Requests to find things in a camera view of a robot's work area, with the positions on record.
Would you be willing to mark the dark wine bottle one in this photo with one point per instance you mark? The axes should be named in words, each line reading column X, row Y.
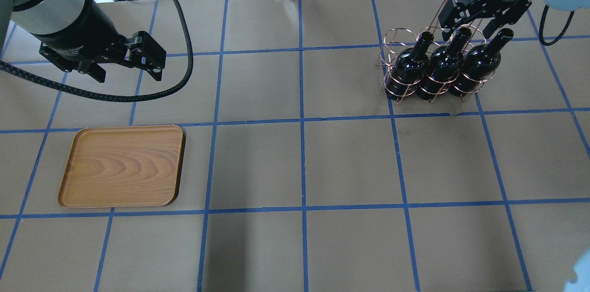
column 479, row 65

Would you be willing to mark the copper wire bottle basket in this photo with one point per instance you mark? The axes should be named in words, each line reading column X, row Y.
column 396, row 40

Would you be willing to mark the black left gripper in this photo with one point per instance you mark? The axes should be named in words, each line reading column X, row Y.
column 82, row 28

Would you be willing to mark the wooden tray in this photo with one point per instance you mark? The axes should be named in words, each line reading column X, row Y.
column 133, row 166

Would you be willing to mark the dark wine bottle two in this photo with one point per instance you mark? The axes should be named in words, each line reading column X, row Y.
column 443, row 66

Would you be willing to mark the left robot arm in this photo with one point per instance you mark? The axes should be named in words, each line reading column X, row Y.
column 76, row 35

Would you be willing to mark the dark wine bottle three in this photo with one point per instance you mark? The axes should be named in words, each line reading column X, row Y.
column 408, row 69

